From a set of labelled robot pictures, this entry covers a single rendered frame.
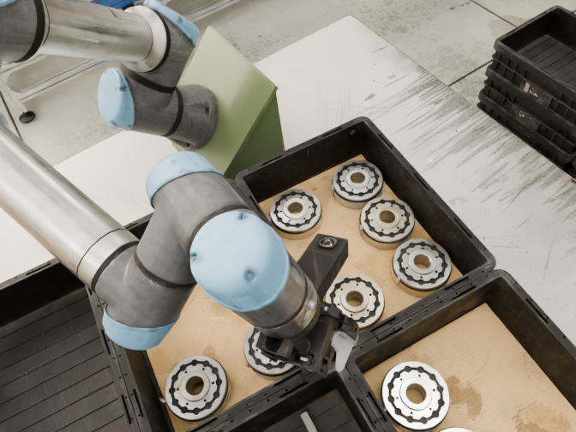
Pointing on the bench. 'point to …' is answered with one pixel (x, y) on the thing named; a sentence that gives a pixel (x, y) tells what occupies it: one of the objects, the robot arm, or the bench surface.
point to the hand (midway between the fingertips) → (332, 332)
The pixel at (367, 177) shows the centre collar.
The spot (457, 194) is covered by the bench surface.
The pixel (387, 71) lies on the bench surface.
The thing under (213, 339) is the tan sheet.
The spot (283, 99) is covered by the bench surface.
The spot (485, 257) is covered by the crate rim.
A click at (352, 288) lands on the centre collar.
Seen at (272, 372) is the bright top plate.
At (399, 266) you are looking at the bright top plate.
